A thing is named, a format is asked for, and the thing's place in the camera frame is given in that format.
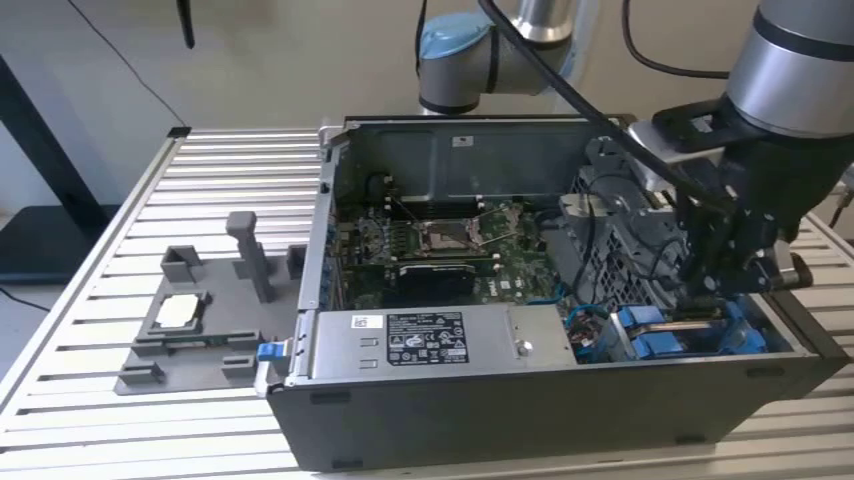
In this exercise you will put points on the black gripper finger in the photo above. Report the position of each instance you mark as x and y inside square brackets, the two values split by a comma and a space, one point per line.
[704, 250]
[744, 250]

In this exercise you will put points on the hard disk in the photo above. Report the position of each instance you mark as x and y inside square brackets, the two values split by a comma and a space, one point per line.
[644, 317]

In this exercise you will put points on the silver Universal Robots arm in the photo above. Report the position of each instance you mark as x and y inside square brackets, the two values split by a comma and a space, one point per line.
[795, 75]

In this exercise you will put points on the empty blue disk carrier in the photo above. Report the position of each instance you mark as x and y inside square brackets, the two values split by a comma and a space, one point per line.
[657, 345]

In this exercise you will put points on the black RAM slot bank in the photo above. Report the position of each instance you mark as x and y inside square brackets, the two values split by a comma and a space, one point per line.
[448, 258]
[434, 200]

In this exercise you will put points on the gray metal drive cage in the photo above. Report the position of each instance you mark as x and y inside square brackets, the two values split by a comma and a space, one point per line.
[621, 280]

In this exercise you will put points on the green motherboard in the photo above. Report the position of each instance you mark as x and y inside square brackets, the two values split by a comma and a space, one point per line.
[521, 280]

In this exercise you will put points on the CPU socket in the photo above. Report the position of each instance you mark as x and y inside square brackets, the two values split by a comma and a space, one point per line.
[441, 240]

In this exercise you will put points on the thin metal locking lever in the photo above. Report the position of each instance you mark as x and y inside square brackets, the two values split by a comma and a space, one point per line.
[409, 210]

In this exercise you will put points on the black open PC case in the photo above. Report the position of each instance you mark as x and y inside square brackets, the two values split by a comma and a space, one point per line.
[501, 425]

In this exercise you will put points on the silver power supply unit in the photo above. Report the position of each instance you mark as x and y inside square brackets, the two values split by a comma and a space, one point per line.
[348, 350]

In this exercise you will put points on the blue case latch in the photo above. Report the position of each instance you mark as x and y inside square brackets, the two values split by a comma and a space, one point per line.
[269, 351]

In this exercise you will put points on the green RAM stick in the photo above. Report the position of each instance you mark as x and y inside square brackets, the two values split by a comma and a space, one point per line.
[201, 342]

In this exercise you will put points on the gray parts rack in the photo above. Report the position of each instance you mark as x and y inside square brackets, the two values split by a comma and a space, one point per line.
[201, 367]

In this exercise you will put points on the silver CPU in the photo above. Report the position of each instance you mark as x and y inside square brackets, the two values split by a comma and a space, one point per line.
[177, 311]

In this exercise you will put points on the black table end cap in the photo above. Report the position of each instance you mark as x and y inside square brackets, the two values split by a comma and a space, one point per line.
[179, 132]

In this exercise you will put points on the black hanging antenna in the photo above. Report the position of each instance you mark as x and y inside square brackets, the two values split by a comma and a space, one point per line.
[187, 25]

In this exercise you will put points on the black floor stand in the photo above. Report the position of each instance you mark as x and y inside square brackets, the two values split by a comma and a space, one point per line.
[41, 240]

